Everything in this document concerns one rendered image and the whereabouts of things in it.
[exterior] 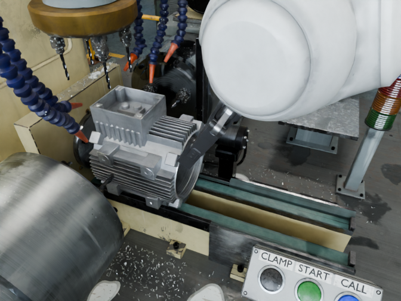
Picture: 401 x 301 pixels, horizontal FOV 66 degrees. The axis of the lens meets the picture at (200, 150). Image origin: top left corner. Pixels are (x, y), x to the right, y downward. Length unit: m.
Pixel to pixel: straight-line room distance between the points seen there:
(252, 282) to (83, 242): 0.24
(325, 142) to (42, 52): 0.89
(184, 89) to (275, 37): 0.67
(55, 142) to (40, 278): 0.32
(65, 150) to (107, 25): 0.30
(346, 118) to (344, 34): 0.93
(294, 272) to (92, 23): 0.47
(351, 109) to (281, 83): 0.99
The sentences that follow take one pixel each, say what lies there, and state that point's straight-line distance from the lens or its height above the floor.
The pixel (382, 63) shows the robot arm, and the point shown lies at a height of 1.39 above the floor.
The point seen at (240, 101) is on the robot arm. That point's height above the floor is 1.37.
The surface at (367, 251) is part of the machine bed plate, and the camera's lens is 0.89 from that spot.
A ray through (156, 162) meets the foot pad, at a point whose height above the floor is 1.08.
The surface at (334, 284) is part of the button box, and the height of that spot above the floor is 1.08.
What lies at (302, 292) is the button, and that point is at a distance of 0.46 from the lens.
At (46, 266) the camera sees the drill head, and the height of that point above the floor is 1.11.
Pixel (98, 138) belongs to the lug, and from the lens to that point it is 0.67.
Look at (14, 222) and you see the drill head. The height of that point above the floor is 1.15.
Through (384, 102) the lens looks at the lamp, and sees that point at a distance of 0.84.
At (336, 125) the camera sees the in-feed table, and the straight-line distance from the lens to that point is 1.06.
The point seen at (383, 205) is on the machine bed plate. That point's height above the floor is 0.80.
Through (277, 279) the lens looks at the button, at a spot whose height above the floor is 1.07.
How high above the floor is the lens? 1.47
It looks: 39 degrees down
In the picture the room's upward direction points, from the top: straight up
